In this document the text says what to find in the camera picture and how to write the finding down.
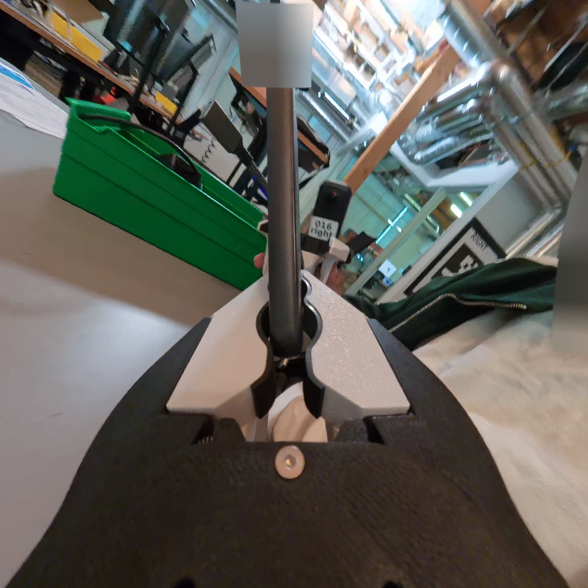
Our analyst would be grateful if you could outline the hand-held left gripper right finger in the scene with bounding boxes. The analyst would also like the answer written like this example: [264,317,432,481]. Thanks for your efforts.
[301,270,411,432]

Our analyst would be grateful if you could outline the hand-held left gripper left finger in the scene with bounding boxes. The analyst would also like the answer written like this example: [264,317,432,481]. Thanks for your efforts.
[166,276,276,439]

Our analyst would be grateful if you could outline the black USB hub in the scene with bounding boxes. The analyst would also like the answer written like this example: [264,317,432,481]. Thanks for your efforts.
[82,115,204,190]
[266,86,305,358]

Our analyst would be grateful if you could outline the green plastic bin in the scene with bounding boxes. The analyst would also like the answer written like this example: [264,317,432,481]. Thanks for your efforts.
[53,98,269,291]

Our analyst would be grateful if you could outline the grey desk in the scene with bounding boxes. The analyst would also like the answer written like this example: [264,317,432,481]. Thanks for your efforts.
[0,57,272,588]

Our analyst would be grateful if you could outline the person's right hand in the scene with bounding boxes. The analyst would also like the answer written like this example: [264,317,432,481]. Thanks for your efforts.
[254,252,346,296]

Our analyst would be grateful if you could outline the wooden ceiling beam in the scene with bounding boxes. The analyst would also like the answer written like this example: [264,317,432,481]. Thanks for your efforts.
[344,43,462,194]

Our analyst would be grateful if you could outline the dark green zip jacket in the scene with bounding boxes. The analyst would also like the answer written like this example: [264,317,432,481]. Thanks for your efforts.
[344,257,557,352]

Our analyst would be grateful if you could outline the black white marker poster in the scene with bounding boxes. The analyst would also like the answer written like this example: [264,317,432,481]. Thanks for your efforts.
[403,218,507,296]

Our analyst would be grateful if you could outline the person's cream trousers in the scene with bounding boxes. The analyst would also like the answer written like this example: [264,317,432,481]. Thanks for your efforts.
[269,312,588,588]

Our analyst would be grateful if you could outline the silver ventilation ducts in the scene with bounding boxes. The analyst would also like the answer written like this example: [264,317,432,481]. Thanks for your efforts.
[400,0,579,207]

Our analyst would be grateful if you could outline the blue header instruction leaflet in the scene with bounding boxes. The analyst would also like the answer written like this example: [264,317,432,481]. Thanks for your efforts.
[0,60,70,138]

